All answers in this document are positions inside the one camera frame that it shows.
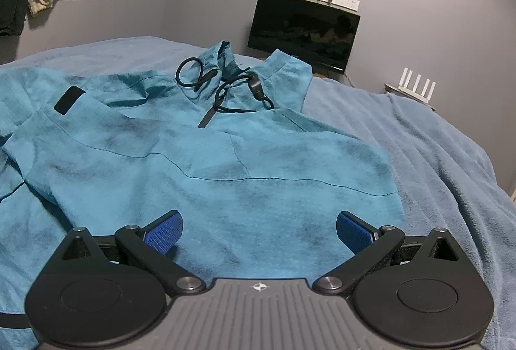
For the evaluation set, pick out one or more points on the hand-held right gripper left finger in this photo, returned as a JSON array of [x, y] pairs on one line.
[[166, 233]]

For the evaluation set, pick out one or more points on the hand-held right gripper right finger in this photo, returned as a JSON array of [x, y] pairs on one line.
[[354, 231]]

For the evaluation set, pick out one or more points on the teal hoodie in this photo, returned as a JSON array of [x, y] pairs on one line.
[[201, 172]]

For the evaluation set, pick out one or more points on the light blue blanket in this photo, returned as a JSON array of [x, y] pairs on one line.
[[443, 172]]

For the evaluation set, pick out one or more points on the black monitor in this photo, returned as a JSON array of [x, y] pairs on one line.
[[302, 29]]

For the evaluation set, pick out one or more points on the black cloth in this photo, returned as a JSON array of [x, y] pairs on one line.
[[12, 7]]

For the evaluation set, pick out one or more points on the white wall socket panel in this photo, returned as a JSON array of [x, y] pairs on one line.
[[342, 0]]

